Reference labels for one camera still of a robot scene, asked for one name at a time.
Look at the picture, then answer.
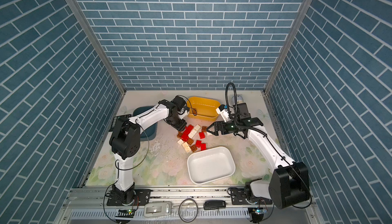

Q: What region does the aluminium rail base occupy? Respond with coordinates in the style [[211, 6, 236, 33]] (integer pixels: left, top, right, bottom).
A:
[[54, 186, 323, 224]]

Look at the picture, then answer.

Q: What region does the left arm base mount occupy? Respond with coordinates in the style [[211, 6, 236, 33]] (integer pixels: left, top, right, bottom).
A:
[[105, 188, 151, 206]]

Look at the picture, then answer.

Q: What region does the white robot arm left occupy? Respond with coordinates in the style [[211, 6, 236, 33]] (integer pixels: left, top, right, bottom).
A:
[[109, 95, 202, 192]]

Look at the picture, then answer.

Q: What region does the white plastic bin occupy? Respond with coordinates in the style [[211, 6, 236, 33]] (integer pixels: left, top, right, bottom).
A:
[[187, 146, 236, 185]]

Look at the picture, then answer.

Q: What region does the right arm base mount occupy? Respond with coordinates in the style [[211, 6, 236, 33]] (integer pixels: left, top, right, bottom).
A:
[[227, 187, 273, 205]]

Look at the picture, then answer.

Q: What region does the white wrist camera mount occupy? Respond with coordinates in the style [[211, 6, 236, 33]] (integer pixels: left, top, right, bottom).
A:
[[216, 104, 230, 122]]

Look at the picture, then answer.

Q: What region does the cream lego brick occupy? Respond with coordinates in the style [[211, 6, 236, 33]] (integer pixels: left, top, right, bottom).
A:
[[182, 142, 192, 154]]

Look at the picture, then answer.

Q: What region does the red lego brick lowest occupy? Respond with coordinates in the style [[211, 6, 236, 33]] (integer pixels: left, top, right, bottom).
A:
[[201, 143, 207, 151]]

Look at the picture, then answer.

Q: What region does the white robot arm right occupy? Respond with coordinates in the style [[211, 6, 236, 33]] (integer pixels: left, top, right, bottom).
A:
[[206, 121, 312, 209]]

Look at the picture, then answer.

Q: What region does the grey plastic box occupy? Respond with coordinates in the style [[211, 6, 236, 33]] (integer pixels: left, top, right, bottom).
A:
[[144, 202, 172, 218]]

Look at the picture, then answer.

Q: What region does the black key fob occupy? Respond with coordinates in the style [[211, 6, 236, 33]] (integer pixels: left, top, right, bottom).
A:
[[203, 200, 226, 210]]

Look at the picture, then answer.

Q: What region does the dark teal plastic bin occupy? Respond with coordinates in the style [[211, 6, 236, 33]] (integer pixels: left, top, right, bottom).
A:
[[132, 106, 158, 141]]

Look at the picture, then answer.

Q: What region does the black cable loop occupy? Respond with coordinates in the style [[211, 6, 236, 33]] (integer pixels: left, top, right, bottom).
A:
[[178, 197, 199, 224]]

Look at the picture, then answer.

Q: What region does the black calculator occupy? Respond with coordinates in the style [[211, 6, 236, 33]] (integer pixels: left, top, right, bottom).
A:
[[109, 114, 132, 132]]

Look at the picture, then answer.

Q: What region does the yellow plastic bin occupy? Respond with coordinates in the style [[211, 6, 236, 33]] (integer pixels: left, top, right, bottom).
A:
[[187, 96, 221, 122]]

